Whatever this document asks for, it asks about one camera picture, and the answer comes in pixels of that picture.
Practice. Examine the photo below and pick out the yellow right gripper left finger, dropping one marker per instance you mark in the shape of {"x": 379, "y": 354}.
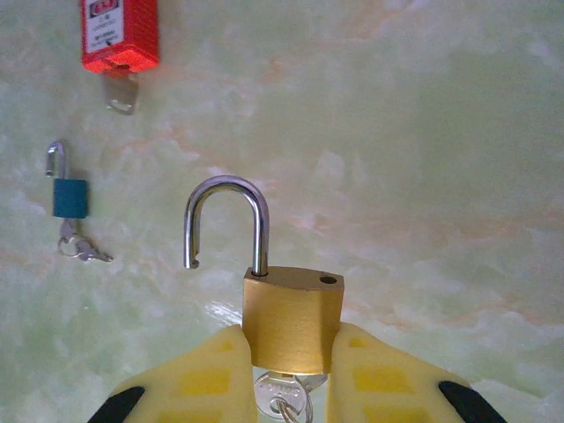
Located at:
{"x": 207, "y": 365}

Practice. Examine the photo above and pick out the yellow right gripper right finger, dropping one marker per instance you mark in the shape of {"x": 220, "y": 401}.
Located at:
{"x": 379, "y": 365}

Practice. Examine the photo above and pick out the small silver key bunch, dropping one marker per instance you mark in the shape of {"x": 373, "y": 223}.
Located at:
{"x": 88, "y": 252}

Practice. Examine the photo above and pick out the small blue padlock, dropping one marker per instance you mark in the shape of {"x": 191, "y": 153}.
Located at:
{"x": 70, "y": 198}

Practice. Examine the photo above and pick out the silver red-padlock key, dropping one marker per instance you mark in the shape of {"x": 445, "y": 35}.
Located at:
{"x": 121, "y": 94}

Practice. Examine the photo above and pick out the red safety padlock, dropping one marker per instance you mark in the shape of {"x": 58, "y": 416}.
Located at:
{"x": 119, "y": 35}

